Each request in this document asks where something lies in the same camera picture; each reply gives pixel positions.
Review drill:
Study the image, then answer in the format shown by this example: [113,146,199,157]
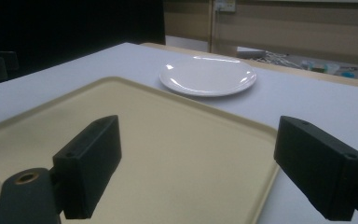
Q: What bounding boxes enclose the beige plastic tray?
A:
[0,76,281,224]

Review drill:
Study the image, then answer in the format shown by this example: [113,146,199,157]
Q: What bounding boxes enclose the white round plate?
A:
[158,55,257,98]

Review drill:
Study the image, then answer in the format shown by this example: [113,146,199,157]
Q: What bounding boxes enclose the teal and white box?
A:
[301,60,358,79]

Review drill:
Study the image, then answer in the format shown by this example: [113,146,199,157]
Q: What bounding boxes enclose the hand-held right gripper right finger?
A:
[273,115,358,222]

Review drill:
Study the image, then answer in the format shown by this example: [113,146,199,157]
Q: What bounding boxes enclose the wall socket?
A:
[213,0,237,13]

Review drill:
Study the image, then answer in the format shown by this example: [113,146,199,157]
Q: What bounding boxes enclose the bundle of grey cables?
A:
[236,49,302,69]

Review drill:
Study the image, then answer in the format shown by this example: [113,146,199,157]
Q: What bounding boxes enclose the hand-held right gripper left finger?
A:
[52,114,123,220]

